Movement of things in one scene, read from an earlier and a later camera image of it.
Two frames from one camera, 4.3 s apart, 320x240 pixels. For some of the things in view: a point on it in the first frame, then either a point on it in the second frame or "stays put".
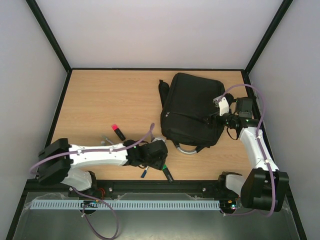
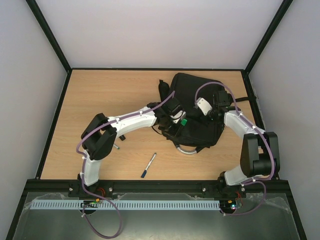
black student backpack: [189, 115] stays put
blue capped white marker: [143, 173] stays put
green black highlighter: [167, 173] -> [183, 122]
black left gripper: [159, 163] -> [174, 132]
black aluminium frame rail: [139, 186] stays put
